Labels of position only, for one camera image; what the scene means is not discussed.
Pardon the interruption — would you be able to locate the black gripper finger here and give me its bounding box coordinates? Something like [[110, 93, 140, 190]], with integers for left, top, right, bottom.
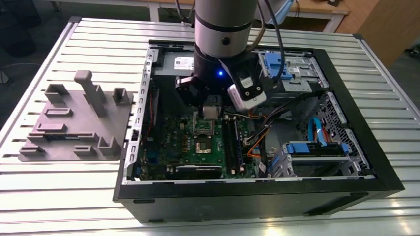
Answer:
[[209, 95, 230, 116], [174, 75, 206, 108]]

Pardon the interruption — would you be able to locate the silver-topped CPU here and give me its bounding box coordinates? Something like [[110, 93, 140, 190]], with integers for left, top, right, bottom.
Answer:
[[202, 105, 220, 121]]

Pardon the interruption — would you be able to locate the CPU socket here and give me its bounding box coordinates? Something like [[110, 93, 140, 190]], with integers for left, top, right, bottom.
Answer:
[[192, 136, 216, 156]]

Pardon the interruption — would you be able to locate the grey power supply unit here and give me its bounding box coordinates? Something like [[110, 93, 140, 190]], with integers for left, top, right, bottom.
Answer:
[[152, 51, 197, 111]]

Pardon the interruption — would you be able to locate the black RAM slot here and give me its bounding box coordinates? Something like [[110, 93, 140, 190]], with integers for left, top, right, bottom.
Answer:
[[221, 117, 237, 174], [230, 117, 246, 173]]

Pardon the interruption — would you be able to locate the blue drive latch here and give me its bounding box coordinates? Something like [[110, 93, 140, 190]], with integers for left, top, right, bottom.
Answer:
[[264, 53, 293, 81]]

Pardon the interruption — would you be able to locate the green motherboard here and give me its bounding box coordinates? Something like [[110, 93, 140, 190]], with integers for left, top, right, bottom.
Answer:
[[136, 108, 260, 180]]

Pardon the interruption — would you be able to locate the metal drive cage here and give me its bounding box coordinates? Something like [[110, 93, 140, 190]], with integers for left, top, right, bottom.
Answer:
[[258, 51, 330, 106]]

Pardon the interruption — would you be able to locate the black graphics card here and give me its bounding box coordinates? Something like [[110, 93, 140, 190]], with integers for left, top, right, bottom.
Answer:
[[165, 164, 222, 180]]

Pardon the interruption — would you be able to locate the hard disk in blue carrier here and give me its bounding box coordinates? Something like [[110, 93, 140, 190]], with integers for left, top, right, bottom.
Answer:
[[284, 141, 350, 158]]

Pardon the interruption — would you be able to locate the grey parts rack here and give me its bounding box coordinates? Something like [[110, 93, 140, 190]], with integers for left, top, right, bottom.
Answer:
[[17, 70, 137, 162]]

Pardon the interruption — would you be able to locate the metal disk bay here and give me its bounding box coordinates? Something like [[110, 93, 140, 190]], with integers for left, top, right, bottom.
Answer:
[[266, 141, 377, 179]]

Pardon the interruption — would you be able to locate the black open PC case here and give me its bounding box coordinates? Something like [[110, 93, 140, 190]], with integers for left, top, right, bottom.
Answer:
[[112, 39, 406, 224]]

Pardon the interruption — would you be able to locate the RAM stick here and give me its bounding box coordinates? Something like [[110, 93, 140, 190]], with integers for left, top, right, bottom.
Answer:
[[44, 132, 82, 142]]

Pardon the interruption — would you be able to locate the brown wooden cabinet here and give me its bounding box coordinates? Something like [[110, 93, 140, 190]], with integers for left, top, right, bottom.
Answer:
[[337, 0, 420, 67]]

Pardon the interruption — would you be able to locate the white rounded wrist camera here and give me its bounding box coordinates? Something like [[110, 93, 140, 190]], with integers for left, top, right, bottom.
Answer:
[[226, 70, 266, 112]]

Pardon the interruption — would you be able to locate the black wire bundle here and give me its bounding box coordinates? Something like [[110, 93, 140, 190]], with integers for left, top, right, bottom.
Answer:
[[249, 92, 324, 143]]

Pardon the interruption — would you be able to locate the orange wire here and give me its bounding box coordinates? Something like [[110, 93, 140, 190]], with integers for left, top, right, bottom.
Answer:
[[245, 130, 273, 158]]

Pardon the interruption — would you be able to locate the black camera cable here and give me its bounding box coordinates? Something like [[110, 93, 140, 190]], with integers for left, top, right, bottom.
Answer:
[[257, 0, 286, 82]]

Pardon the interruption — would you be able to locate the blue flat wire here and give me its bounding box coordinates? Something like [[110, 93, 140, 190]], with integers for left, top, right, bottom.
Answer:
[[308, 118, 329, 147]]

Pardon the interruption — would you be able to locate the wooden desk white frame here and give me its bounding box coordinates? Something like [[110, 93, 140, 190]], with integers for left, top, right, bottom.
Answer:
[[288, 0, 350, 32]]

